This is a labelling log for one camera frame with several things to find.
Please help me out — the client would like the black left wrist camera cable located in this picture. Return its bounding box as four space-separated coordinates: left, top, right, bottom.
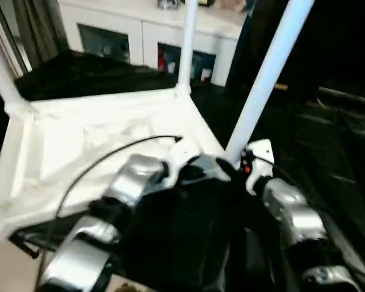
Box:
38 135 183 274

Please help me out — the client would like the grey curtain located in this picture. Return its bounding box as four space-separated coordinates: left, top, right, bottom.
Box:
13 0 69 66

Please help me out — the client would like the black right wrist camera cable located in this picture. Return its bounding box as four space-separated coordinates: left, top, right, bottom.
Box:
252 155 293 183

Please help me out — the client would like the white plastic table leg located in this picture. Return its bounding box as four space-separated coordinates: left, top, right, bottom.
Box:
0 36 28 115
224 0 316 164
175 0 199 97

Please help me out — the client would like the white plastic table top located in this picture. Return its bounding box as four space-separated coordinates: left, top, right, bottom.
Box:
0 86 232 244

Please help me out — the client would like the long dark metal rod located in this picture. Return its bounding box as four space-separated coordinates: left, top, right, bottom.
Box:
318 86 365 104

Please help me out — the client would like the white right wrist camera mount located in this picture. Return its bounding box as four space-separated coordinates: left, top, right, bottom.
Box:
243 139 275 195

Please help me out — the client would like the black work table leg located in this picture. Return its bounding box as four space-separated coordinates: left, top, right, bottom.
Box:
9 232 40 259

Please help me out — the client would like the white cabinet with glass doors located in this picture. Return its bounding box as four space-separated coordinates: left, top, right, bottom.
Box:
57 0 247 88

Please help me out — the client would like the black table mat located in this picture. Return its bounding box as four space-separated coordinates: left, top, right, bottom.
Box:
0 50 365 292

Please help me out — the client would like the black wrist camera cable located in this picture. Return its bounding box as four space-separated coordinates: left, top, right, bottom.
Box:
38 135 183 274
252 155 293 183

